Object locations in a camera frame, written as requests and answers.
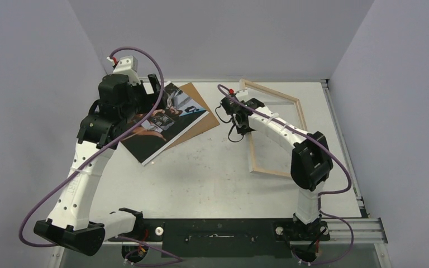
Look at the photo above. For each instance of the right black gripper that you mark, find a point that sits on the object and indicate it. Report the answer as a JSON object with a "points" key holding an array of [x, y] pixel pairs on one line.
{"points": [[228, 105]]}

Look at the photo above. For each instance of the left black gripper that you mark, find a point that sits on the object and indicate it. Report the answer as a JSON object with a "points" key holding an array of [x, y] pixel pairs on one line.
{"points": [[150, 99]]}

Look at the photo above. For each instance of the white wooden picture frame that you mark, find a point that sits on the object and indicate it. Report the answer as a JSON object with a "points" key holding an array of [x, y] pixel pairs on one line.
{"points": [[270, 146]]}

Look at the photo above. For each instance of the printed colour photo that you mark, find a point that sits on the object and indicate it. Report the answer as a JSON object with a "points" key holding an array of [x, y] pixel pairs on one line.
{"points": [[150, 138]]}

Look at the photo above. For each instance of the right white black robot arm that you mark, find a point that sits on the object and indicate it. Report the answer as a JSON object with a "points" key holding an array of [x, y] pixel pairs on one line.
{"points": [[310, 166]]}

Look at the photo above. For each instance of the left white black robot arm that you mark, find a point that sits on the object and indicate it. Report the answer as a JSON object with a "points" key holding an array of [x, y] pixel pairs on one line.
{"points": [[68, 224]]}

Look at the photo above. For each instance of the brown cardboard backing board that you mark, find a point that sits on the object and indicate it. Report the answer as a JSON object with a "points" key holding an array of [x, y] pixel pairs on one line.
{"points": [[192, 124]]}

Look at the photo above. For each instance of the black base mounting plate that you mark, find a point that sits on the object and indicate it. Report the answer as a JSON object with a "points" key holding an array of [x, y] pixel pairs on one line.
{"points": [[275, 237]]}

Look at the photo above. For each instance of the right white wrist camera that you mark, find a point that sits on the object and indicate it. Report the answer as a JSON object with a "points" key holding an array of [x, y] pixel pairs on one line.
{"points": [[240, 95]]}

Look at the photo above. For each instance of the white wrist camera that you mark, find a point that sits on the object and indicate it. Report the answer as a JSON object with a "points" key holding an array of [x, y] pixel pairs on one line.
{"points": [[240, 95], [126, 65]]}

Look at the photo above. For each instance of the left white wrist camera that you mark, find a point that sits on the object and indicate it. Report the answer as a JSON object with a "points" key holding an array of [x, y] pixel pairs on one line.
{"points": [[126, 65]]}

